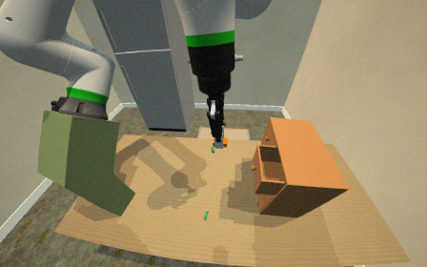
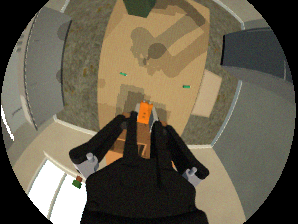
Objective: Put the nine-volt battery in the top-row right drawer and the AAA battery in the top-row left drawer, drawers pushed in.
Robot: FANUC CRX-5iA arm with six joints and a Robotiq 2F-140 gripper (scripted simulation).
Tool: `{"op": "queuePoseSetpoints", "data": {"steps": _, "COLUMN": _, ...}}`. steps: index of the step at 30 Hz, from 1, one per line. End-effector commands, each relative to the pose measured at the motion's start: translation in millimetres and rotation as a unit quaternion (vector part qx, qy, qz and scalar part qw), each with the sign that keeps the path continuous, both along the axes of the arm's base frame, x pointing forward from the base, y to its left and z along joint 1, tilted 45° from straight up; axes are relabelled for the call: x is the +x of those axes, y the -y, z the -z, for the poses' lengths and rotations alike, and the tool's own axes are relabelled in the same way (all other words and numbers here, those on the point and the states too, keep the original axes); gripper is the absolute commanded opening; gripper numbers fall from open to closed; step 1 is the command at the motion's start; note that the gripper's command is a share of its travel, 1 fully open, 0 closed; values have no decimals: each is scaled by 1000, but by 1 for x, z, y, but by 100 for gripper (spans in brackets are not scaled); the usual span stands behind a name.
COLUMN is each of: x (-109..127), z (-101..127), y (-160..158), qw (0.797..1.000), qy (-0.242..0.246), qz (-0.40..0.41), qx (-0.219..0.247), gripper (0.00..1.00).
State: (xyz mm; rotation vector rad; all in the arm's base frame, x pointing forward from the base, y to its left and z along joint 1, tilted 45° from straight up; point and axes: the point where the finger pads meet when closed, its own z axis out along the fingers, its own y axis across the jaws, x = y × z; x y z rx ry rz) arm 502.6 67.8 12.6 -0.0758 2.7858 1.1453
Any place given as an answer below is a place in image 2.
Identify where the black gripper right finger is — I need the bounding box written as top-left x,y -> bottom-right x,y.
149,107 -> 209,192

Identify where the orange chest of drawers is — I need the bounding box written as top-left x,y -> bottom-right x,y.
105,123 -> 175,168

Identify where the orange rectangular block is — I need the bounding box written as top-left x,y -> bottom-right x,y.
137,100 -> 153,124

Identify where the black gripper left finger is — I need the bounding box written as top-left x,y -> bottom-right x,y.
69,103 -> 140,190

